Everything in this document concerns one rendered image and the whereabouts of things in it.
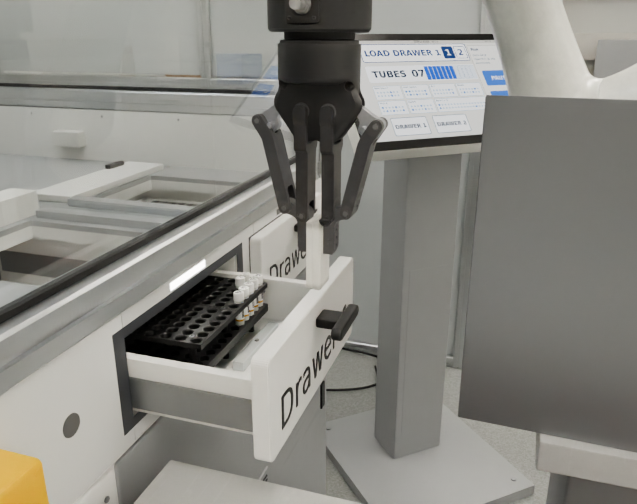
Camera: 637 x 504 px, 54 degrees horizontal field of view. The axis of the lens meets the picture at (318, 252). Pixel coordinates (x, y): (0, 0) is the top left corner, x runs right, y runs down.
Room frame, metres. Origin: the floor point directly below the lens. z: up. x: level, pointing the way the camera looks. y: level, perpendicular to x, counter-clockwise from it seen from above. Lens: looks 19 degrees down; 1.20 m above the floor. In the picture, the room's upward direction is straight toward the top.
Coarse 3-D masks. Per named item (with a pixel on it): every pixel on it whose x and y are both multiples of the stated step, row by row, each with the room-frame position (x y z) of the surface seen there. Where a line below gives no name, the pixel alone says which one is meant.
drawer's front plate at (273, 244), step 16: (320, 208) 1.08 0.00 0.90; (272, 224) 0.90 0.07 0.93; (288, 224) 0.93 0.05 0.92; (256, 240) 0.83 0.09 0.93; (272, 240) 0.86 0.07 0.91; (288, 240) 0.93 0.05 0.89; (256, 256) 0.83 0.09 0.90; (272, 256) 0.86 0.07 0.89; (288, 256) 0.93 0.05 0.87; (256, 272) 0.83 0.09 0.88; (272, 272) 0.86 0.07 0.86
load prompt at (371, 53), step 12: (372, 48) 1.51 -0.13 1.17; (384, 48) 1.53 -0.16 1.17; (396, 48) 1.54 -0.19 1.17; (408, 48) 1.55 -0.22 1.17; (420, 48) 1.57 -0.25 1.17; (432, 48) 1.58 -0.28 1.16; (444, 48) 1.59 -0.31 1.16; (456, 48) 1.61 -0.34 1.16; (372, 60) 1.49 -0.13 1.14; (384, 60) 1.50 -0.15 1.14; (396, 60) 1.52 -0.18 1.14; (408, 60) 1.53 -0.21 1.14; (420, 60) 1.54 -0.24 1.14; (432, 60) 1.55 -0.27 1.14; (444, 60) 1.57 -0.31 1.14; (456, 60) 1.58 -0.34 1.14; (468, 60) 1.60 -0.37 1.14
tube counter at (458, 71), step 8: (456, 64) 1.57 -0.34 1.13; (464, 64) 1.58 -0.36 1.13; (472, 64) 1.59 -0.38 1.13; (416, 72) 1.51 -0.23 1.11; (424, 72) 1.52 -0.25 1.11; (432, 72) 1.53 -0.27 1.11; (440, 72) 1.54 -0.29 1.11; (448, 72) 1.55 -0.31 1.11; (456, 72) 1.56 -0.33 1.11; (464, 72) 1.57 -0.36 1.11; (472, 72) 1.57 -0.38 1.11; (416, 80) 1.50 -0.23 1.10; (424, 80) 1.50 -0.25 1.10; (432, 80) 1.51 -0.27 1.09
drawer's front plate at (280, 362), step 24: (336, 264) 0.72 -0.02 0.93; (336, 288) 0.68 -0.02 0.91; (312, 312) 0.60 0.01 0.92; (288, 336) 0.53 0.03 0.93; (312, 336) 0.60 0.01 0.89; (264, 360) 0.49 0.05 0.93; (288, 360) 0.53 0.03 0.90; (312, 360) 0.60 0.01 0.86; (264, 384) 0.48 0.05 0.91; (288, 384) 0.53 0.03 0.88; (312, 384) 0.60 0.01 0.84; (264, 408) 0.48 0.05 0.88; (288, 408) 0.53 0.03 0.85; (264, 432) 0.48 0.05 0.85; (288, 432) 0.52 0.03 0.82; (264, 456) 0.48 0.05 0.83
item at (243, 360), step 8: (264, 328) 0.71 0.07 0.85; (272, 328) 0.71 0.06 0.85; (256, 336) 0.69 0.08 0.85; (264, 336) 0.69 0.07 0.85; (248, 344) 0.66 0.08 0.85; (256, 344) 0.66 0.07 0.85; (248, 352) 0.64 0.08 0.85; (240, 360) 0.63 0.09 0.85; (248, 360) 0.63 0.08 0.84; (240, 368) 0.62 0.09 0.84
